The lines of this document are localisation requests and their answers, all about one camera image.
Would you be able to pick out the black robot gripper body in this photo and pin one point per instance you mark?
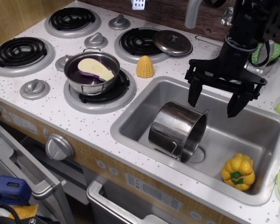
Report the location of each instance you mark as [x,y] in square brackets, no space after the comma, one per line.
[227,72]

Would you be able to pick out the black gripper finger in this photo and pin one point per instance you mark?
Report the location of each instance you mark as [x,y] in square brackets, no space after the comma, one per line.
[237,103]
[194,92]

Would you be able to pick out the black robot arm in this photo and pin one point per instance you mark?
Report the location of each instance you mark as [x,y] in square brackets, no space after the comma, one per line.
[253,21]

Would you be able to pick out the tall steel pot on side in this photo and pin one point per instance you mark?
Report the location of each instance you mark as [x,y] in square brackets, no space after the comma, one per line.
[176,131]

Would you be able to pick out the steel pot lid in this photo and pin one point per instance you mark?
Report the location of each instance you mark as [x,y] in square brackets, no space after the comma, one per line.
[172,43]

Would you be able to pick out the small steel pot on burner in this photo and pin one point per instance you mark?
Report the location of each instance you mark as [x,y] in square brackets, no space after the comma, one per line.
[89,85]

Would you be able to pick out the grey knob beside pot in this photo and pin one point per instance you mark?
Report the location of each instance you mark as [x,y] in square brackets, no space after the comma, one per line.
[60,63]

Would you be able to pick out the clear hanging utensil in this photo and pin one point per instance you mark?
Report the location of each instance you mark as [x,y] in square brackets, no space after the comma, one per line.
[227,15]

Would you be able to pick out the yellow toy corn piece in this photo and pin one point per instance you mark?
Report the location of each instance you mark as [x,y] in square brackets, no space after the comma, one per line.
[145,68]

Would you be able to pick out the green toy lettuce leaf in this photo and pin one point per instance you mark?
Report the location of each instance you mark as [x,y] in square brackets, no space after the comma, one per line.
[276,52]

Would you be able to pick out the silver toy faucet spout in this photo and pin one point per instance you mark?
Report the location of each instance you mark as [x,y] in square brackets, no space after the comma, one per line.
[192,13]

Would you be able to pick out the yellow toy bell pepper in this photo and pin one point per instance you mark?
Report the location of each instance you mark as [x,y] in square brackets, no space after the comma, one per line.
[238,172]

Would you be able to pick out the front right black stove burner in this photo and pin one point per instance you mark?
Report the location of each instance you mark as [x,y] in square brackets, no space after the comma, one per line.
[112,100]

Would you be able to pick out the black stove burner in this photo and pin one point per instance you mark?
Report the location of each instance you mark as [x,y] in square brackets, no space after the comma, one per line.
[112,100]
[131,45]
[72,22]
[25,56]

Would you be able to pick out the back right black stove burner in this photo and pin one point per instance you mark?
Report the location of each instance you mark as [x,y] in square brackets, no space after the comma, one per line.
[131,45]

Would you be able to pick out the grey knob back top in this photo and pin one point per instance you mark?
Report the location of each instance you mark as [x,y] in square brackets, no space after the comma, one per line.
[119,23]

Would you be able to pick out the white hanging spatula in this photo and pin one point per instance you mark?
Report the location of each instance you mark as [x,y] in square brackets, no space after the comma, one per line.
[138,4]

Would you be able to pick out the toy eggplant half slice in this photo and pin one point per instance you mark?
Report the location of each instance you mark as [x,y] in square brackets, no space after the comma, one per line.
[94,68]

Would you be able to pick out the grey knob centre top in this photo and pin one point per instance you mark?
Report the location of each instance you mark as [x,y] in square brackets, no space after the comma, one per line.
[96,41]

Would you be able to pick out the back left black stove burner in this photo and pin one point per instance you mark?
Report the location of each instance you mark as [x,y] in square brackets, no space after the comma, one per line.
[72,22]

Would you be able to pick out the grey oven front knob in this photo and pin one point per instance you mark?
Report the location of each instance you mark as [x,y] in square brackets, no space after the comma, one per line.
[58,148]

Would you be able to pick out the grey knob front left top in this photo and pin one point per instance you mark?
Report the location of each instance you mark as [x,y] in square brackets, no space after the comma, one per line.
[34,89]

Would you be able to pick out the front left black stove burner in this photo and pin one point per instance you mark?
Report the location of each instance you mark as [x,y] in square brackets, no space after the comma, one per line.
[25,56]

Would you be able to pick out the blue clamp tool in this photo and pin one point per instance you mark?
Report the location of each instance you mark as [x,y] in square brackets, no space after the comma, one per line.
[14,191]

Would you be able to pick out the silver faucet handle base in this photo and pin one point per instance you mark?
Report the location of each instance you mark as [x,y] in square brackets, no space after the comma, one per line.
[262,68]

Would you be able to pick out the silver dishwasher door handle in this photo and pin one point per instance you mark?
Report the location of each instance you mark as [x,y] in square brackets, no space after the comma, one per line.
[107,212]

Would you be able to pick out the silver oven door handle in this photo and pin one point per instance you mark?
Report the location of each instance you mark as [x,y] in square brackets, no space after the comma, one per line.
[19,162]

